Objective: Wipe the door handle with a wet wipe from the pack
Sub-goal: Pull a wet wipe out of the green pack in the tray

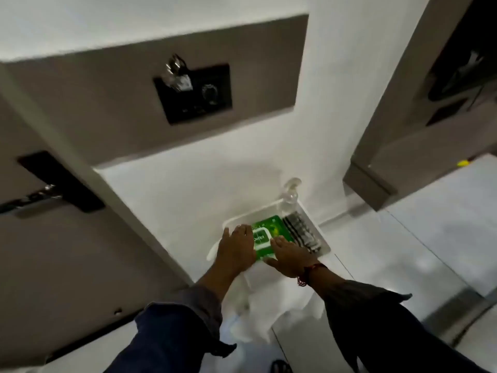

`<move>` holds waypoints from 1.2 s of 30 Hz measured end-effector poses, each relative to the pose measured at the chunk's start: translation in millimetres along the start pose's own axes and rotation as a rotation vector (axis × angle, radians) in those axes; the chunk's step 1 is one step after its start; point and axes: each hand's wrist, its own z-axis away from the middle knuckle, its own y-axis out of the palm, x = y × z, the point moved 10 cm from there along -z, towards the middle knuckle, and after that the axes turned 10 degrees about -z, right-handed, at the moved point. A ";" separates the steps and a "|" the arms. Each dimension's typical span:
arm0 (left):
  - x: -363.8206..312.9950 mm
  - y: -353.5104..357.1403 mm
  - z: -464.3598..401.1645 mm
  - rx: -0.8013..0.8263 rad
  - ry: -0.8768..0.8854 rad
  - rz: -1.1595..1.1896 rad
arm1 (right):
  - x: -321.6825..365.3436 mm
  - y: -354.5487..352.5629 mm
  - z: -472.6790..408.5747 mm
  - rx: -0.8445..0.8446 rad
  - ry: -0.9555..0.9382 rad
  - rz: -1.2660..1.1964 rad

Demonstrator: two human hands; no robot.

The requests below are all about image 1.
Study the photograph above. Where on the clear pump bottle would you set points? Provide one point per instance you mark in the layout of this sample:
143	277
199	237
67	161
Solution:
289	198

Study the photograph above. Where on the white draped cloth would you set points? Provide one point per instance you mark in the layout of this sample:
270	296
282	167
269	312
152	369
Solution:
264	303

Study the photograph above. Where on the black striped cloth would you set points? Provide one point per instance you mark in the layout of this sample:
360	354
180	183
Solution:
303	233

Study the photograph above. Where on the black wall switch panel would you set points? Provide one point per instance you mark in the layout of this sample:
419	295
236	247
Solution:
194	108

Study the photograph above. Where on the person's right hand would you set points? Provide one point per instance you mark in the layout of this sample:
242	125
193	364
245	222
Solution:
289	258

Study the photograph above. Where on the brown wooden wall panel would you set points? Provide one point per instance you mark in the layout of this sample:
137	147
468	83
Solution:
97	100

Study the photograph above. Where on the green wet wipe pack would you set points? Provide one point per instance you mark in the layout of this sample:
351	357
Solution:
272	229

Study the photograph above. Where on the silver key bunch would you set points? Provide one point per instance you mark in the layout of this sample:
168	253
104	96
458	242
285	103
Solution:
176	75

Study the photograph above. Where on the small yellow object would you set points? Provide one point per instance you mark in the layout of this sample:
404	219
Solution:
463	163

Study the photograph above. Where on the person's left forearm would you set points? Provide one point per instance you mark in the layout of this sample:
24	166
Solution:
174	330

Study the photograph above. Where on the brown wooden door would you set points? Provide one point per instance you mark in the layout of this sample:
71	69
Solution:
58	268
392	124

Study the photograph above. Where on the black sandal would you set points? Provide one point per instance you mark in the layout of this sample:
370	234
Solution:
281	367

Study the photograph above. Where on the person's left hand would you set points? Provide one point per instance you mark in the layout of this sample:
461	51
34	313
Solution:
235	248

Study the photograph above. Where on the white plastic tray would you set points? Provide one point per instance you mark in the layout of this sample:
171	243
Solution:
268	213

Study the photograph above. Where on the person's right forearm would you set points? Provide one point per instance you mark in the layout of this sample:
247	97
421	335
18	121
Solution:
380	326

